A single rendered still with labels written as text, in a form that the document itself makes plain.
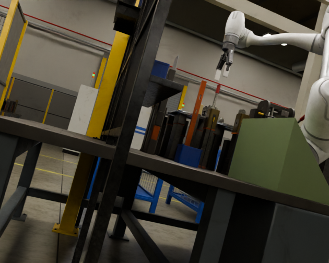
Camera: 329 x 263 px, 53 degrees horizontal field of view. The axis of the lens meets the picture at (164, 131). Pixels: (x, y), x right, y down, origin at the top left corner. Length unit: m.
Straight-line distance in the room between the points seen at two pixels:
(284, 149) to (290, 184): 0.14
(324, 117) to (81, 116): 8.69
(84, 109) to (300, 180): 8.66
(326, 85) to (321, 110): 0.09
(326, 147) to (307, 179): 0.18
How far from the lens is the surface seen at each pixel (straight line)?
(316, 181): 1.43
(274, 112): 2.09
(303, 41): 2.01
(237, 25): 2.10
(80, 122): 9.69
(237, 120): 1.99
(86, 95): 9.74
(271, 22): 6.12
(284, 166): 1.32
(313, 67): 10.10
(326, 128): 1.42
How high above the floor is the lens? 0.72
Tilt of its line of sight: 4 degrees up
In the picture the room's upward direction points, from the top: 15 degrees clockwise
